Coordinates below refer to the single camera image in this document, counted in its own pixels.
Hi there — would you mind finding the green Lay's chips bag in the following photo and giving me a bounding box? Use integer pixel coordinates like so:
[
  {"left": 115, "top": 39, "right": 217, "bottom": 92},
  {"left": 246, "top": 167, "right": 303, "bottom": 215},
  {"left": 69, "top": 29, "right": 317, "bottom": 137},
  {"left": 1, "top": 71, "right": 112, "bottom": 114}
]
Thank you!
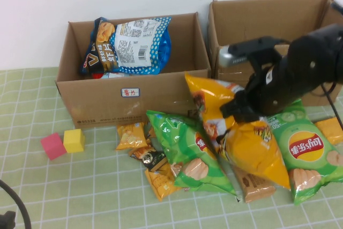
[
  {"left": 267, "top": 99, "right": 343, "bottom": 206},
  {"left": 146, "top": 109, "right": 238, "bottom": 197}
]

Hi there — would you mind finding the white label with red writing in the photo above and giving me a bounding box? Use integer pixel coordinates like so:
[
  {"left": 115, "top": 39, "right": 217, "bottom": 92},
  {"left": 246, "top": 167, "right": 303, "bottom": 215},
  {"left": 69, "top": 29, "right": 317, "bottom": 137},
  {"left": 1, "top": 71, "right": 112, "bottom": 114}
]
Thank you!
[{"left": 121, "top": 87, "right": 141, "bottom": 98}]

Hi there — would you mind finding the pink foam cube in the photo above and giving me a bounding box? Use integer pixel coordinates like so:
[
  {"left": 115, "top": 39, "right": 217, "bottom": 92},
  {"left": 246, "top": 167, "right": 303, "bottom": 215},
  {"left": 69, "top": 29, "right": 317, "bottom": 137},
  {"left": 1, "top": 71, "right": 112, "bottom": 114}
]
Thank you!
[{"left": 40, "top": 132, "right": 68, "bottom": 160}]

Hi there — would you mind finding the large taped cardboard box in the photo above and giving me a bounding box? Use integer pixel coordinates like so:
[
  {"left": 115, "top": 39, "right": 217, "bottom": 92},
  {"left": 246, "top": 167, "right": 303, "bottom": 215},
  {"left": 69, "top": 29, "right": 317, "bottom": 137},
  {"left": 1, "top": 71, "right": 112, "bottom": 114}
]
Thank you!
[{"left": 207, "top": 0, "right": 343, "bottom": 108}]

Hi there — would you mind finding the white blue polka dot bag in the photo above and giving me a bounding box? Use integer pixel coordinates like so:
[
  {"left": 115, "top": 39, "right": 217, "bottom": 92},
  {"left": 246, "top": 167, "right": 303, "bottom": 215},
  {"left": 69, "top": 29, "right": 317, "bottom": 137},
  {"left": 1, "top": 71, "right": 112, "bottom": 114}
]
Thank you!
[{"left": 109, "top": 16, "right": 172, "bottom": 76}]

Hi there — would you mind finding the yellow biscuit packet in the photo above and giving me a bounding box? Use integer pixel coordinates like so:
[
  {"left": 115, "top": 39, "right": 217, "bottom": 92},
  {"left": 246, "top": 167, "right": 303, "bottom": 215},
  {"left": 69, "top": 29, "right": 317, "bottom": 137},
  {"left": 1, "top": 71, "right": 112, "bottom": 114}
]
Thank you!
[{"left": 144, "top": 163, "right": 185, "bottom": 202}]

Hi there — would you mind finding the cardboard box with F2 print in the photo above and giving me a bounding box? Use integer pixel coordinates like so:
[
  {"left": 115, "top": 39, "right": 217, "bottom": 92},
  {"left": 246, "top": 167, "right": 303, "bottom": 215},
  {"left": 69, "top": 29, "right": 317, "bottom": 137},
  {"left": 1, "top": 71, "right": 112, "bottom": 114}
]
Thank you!
[{"left": 55, "top": 12, "right": 212, "bottom": 129}]

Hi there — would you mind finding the small orange snack packet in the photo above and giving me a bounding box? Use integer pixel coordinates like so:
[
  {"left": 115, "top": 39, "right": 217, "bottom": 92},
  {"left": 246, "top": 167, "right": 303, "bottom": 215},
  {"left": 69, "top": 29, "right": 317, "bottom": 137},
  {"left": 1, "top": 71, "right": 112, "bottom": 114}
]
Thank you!
[{"left": 144, "top": 125, "right": 158, "bottom": 144}]

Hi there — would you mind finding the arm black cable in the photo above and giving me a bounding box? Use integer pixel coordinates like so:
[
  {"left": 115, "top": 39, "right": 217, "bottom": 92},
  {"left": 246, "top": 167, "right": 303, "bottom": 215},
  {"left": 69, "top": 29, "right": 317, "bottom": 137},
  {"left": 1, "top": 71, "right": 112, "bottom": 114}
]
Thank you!
[
  {"left": 320, "top": 83, "right": 343, "bottom": 130},
  {"left": 0, "top": 179, "right": 32, "bottom": 229}
]

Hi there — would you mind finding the large yellow chips bag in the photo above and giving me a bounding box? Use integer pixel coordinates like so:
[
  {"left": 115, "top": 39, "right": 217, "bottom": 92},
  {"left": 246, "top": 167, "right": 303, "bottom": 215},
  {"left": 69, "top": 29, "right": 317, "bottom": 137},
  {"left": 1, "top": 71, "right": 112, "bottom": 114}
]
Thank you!
[{"left": 184, "top": 72, "right": 292, "bottom": 190}]

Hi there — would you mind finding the green checked tablecloth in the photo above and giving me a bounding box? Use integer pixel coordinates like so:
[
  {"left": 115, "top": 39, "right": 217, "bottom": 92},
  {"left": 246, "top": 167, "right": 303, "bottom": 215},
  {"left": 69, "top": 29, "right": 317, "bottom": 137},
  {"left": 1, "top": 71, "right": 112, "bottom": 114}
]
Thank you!
[{"left": 0, "top": 67, "right": 343, "bottom": 229}]

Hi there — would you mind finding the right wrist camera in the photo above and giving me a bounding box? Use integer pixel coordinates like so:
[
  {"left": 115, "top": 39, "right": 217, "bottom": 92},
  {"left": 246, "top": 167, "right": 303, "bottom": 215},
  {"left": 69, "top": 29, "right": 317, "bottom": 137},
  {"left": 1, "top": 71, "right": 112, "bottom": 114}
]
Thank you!
[{"left": 219, "top": 36, "right": 282, "bottom": 68}]

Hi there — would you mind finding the small yellow cracker packet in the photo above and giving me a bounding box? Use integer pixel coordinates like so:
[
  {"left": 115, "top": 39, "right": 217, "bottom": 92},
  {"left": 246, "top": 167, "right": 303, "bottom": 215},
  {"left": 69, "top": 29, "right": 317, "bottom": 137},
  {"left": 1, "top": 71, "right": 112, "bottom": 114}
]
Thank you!
[{"left": 115, "top": 122, "right": 148, "bottom": 151}]

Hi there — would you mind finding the dark blue shrimp chips bag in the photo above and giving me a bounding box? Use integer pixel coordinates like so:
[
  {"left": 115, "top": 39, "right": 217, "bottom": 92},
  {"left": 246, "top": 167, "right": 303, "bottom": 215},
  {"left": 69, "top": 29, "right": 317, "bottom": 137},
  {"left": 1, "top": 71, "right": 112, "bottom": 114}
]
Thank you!
[{"left": 79, "top": 17, "right": 120, "bottom": 76}]

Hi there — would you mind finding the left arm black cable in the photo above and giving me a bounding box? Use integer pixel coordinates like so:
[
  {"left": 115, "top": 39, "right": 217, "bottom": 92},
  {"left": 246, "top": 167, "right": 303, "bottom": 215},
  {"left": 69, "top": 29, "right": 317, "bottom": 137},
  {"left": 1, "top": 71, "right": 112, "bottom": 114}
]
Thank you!
[{"left": 0, "top": 179, "right": 32, "bottom": 229}]

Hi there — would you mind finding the black brown snack packet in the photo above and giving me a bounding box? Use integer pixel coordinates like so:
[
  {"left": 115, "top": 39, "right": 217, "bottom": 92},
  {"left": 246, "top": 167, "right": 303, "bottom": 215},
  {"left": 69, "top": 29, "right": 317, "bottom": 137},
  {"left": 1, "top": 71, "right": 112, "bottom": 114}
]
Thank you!
[{"left": 128, "top": 145, "right": 169, "bottom": 173}]

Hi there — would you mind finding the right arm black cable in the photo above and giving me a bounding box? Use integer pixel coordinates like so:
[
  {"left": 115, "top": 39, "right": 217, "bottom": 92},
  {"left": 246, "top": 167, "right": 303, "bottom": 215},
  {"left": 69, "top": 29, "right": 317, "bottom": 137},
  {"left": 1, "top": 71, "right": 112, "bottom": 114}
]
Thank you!
[{"left": 320, "top": 83, "right": 343, "bottom": 130}]

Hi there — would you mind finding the pale blue snack bag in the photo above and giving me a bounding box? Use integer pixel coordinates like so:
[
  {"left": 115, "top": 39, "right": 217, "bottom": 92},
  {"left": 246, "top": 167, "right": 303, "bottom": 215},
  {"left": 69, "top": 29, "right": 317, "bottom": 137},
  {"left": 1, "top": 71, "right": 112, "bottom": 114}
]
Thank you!
[{"left": 102, "top": 71, "right": 132, "bottom": 78}]

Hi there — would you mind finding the yellow foam cube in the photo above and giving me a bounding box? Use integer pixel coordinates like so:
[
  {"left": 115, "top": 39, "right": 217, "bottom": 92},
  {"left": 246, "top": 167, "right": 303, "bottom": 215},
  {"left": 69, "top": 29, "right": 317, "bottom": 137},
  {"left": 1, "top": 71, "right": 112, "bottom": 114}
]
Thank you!
[{"left": 63, "top": 129, "right": 86, "bottom": 154}]

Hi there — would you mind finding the orange biscuit packet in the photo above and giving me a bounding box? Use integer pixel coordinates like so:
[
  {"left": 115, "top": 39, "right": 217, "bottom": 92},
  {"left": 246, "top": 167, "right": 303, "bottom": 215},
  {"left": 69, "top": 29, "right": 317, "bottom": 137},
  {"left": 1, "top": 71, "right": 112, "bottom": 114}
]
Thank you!
[{"left": 315, "top": 117, "right": 343, "bottom": 146}]

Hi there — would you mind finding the brown wafer bar packet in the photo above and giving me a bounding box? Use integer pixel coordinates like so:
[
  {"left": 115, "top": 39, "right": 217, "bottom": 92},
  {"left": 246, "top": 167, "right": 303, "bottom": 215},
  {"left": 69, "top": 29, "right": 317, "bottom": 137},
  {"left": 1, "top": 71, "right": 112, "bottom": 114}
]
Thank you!
[{"left": 233, "top": 166, "right": 277, "bottom": 203}]

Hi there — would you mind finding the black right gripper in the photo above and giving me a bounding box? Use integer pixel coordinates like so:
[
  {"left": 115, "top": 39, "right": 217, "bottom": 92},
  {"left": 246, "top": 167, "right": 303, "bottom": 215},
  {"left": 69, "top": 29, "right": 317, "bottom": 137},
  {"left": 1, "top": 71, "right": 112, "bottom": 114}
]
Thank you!
[{"left": 220, "top": 54, "right": 305, "bottom": 123}]

